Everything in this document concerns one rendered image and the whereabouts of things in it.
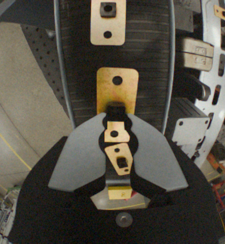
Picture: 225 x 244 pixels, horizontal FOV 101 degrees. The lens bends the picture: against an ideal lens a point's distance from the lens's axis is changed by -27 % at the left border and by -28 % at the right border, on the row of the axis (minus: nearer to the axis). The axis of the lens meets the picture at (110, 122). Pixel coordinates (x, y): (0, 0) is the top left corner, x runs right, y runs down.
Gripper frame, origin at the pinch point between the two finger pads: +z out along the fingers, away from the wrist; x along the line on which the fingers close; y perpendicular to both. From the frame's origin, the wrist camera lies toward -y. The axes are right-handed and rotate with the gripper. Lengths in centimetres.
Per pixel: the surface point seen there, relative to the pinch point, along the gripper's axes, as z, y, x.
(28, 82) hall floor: 121, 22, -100
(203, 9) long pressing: 20.8, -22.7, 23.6
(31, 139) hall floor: 121, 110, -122
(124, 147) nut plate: 4.9, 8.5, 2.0
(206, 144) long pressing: 21, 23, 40
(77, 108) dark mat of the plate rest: 5.2, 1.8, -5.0
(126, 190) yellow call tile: 5.2, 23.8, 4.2
